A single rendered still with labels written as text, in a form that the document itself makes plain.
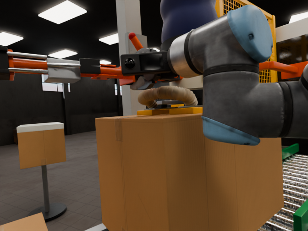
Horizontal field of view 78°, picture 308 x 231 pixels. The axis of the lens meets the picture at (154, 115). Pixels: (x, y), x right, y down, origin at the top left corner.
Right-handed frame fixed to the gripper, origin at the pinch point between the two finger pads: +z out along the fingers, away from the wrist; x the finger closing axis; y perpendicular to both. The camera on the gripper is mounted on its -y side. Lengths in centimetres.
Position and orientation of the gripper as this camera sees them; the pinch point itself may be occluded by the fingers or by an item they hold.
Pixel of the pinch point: (129, 74)
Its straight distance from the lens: 58.9
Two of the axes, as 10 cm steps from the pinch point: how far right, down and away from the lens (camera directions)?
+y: 8.0, -0.6, 6.0
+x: -0.6, -10.0, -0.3
